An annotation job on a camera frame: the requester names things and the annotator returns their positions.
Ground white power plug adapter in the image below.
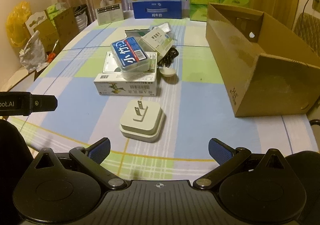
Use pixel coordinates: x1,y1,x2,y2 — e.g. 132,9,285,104
119,100,165,143

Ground white green medicine box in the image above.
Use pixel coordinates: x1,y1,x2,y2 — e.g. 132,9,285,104
94,72,157,96

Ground white phone box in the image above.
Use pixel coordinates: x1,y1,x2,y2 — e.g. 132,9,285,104
103,51,157,73

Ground clear blue-label plastic box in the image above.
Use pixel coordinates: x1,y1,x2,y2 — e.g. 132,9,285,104
111,37,150,78

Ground small white spoon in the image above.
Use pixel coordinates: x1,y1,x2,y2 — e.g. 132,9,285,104
159,67,176,77

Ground black audio cable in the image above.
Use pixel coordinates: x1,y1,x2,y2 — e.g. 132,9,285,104
157,46,180,68

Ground dark green foil pouch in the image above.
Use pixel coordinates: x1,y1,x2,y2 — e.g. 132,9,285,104
125,28,150,40

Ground white green pill box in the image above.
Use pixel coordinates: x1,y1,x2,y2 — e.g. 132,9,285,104
138,27,174,58

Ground crumpled white plastic bag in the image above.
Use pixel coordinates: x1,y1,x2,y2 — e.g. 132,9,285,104
19,30,49,73

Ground checked tablecloth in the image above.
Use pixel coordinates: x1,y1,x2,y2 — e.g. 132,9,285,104
9,18,318,181

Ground yellow plastic bag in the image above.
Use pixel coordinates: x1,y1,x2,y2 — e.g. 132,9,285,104
5,1,32,48

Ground brown cardboard boxes stack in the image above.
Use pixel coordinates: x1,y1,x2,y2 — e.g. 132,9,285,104
25,8,79,53

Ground large brown cardboard box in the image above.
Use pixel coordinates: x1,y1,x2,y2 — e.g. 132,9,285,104
206,3,319,117

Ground white striped bag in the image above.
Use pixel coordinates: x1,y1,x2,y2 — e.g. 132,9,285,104
73,4,88,32

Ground white product box with photo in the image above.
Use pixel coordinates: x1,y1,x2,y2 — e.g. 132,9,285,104
93,0,124,25

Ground silver foil packet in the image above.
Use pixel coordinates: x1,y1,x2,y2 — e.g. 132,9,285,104
150,22,172,34

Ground quilted chair back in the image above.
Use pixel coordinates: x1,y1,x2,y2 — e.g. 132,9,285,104
293,13,320,56

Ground dark blue milk carton box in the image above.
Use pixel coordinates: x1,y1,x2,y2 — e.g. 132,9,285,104
132,1,182,19

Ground orange handled screwdriver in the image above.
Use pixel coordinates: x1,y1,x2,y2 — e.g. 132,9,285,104
47,40,59,63

